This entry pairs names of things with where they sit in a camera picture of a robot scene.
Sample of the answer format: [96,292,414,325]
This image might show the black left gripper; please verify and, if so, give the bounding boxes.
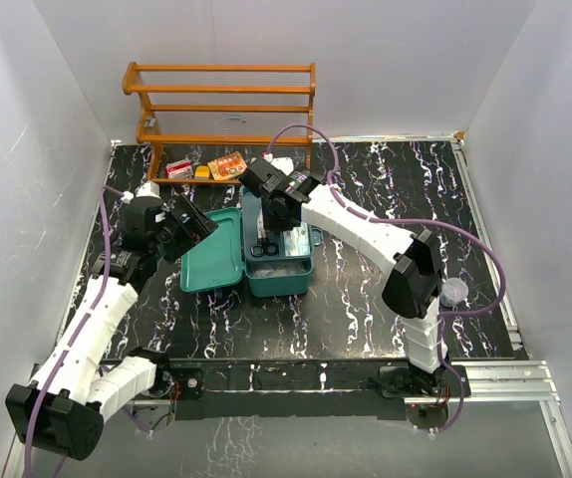
[150,194,217,262]

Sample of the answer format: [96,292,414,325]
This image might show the blue divided tray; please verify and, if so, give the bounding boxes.
[240,187,314,263]

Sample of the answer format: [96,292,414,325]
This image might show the small white blue card packet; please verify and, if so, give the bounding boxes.
[282,223,311,257]

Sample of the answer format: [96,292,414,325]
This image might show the green plastic medicine box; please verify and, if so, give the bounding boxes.
[180,206,323,298]

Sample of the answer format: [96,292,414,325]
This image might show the black handled scissors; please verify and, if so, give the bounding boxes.
[250,213,279,258]

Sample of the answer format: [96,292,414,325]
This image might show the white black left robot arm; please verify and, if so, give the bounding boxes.
[5,193,218,461]

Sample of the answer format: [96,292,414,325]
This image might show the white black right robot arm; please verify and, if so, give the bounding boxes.
[239,158,447,395]

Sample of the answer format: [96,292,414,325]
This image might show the red white medicine box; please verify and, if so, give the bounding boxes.
[165,160,193,180]

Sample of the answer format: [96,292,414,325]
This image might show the orange pill box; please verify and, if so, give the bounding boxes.
[207,151,247,181]

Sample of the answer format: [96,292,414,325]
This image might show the small yellow box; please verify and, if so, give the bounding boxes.
[194,165,210,179]

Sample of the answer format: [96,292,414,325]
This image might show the orange wooden shelf rack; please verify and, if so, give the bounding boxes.
[122,62,317,184]

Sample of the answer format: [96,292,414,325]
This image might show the round clear container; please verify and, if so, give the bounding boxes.
[439,278,469,308]

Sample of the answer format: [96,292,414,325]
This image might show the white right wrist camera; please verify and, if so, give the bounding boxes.
[263,153,295,175]

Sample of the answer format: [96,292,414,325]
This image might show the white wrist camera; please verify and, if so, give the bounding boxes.
[121,181,160,204]
[263,153,295,175]

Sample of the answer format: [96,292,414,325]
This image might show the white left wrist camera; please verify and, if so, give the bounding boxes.
[121,181,160,204]

